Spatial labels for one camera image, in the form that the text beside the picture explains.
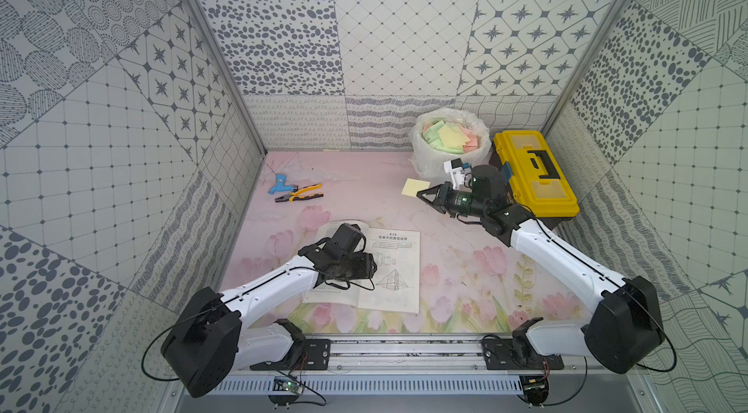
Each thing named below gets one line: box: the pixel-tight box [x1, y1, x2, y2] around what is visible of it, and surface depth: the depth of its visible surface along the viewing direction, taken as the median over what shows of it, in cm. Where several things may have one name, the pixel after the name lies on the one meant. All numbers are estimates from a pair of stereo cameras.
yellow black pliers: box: [274, 183, 325, 203], surface depth 107 cm
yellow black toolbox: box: [488, 130, 581, 230], surface depth 93 cm
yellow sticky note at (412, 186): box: [401, 178, 431, 197], surface depth 81 cm
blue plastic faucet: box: [267, 173, 300, 195], surface depth 110 cm
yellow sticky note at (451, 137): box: [437, 124, 471, 150], surface depth 90 cm
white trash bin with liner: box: [409, 107, 492, 185], surface depth 91 cm
